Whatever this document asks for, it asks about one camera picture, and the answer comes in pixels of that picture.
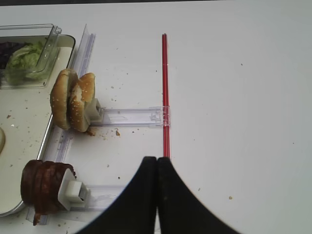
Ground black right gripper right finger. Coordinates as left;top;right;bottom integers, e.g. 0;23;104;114
157;157;238;234

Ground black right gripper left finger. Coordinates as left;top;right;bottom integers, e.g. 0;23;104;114
79;156;157;234

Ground white pusher block at patties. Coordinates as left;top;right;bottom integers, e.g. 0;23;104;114
58;169;90;211

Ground brown meat patties stack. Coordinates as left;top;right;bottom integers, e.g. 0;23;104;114
20;159;76;226

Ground green lettuce in container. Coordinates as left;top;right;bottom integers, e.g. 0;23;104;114
5;41;44;85

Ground right lower clear pusher track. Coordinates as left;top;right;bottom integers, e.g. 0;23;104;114
70;185;126;212

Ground clear pusher track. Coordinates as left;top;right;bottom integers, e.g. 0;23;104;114
91;106;171;127
70;185;126;212

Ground right upper clear pusher track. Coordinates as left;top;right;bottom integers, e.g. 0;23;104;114
91;106;171;127

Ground white pusher block at buns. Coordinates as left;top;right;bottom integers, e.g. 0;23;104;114
84;98;104;125

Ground right red strip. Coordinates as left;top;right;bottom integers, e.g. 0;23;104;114
162;34;170;158

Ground sesame bun rear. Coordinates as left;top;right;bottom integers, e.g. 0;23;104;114
69;73;95;133

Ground sesame bun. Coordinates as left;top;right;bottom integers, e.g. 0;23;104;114
50;69;78;130
69;73;95;133

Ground sesame bun front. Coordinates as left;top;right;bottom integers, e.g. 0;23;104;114
50;69;78;130

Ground white metal tray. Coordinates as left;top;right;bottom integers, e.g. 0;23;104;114
0;35;76;217

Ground bottom bun on tray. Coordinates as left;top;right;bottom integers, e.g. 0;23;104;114
0;128;5;153

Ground clear plastic salad container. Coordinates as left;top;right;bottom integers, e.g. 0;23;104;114
0;24;62;89

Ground purple cabbage leaves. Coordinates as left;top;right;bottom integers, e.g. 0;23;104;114
0;42;15;69

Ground right clear long rail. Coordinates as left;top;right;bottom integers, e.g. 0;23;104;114
20;29;103;226

